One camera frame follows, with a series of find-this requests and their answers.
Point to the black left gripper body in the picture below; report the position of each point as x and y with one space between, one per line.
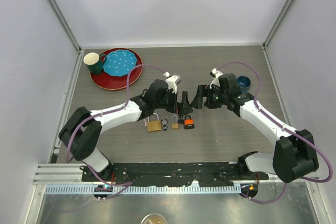
171 104

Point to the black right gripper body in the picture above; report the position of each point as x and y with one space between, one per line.
214 97

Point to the orange black padlock with keys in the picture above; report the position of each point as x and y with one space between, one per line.
187 122

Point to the keys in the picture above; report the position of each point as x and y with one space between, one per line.
164 123

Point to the small brass long-shackle padlock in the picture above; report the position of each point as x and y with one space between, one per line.
175 124

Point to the large brass padlock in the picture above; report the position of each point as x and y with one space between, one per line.
153 126

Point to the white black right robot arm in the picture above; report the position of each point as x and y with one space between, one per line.
293 156

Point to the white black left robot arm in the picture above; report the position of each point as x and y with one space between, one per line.
82 131

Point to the dark blue cup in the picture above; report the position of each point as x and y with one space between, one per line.
244 84

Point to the blue dotted plate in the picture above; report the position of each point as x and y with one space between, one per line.
118 63

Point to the dark green mug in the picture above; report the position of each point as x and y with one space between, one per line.
95 62

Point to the round metal object bottom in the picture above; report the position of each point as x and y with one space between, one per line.
154 219

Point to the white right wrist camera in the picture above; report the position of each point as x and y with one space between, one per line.
215 74

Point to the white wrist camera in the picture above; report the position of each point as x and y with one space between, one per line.
215 74
173 79

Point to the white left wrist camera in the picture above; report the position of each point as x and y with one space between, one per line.
173 79

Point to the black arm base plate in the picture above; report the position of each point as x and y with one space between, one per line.
207 174

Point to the slotted blue-white cable duct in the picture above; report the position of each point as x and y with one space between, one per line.
152 190

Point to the aluminium frame rail front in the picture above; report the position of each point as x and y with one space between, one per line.
75 173

